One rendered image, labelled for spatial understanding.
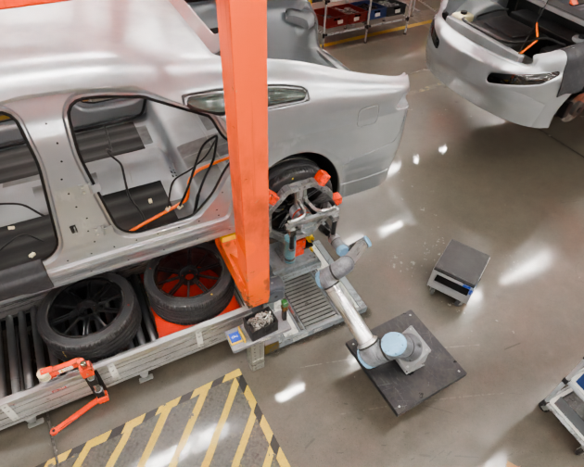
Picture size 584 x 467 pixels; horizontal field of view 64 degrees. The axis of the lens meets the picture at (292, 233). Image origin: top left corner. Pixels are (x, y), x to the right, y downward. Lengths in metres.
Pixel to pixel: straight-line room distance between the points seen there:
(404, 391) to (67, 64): 2.81
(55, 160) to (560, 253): 4.29
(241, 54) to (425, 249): 2.99
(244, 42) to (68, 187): 1.37
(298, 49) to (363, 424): 3.47
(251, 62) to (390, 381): 2.23
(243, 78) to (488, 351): 2.87
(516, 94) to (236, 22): 3.41
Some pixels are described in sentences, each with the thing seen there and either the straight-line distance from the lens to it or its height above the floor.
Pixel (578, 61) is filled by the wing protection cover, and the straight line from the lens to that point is 4.97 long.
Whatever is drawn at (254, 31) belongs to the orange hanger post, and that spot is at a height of 2.42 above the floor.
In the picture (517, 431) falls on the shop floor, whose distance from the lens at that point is 3.83.
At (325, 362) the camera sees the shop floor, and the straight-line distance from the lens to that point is 3.68.
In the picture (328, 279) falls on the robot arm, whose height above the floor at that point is 0.83.
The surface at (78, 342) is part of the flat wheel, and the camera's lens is 3.41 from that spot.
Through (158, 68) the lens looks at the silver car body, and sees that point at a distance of 2.87.
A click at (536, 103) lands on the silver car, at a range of 5.01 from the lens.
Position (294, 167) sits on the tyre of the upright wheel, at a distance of 3.33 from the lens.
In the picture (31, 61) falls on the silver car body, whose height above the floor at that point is 2.06.
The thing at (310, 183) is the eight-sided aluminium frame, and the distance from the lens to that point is 3.29.
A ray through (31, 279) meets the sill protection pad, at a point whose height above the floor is 0.91.
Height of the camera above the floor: 3.22
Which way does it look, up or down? 46 degrees down
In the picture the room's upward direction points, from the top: 2 degrees clockwise
